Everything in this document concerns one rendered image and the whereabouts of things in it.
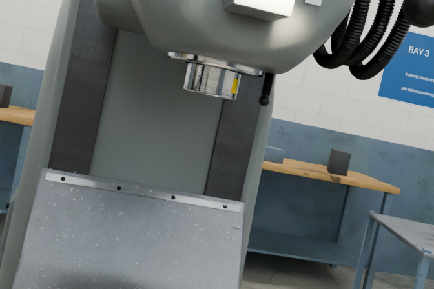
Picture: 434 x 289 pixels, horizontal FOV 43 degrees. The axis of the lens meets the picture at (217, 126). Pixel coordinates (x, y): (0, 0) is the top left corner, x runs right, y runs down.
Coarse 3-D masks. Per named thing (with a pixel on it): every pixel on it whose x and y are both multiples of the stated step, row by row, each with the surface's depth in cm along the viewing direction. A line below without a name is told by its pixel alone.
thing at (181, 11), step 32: (160, 0) 40; (192, 0) 39; (320, 0) 40; (352, 0) 44; (160, 32) 43; (192, 32) 40; (224, 32) 40; (256, 32) 40; (288, 32) 41; (320, 32) 42; (256, 64) 43; (288, 64) 44
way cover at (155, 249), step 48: (48, 192) 81; (96, 192) 83; (144, 192) 85; (48, 240) 79; (96, 240) 81; (144, 240) 82; (192, 240) 84; (240, 240) 86; (48, 288) 76; (96, 288) 78; (144, 288) 80; (192, 288) 82
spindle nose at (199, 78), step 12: (192, 72) 47; (204, 72) 46; (216, 72) 46; (228, 72) 47; (192, 84) 47; (204, 84) 46; (216, 84) 46; (228, 84) 47; (216, 96) 47; (228, 96) 47
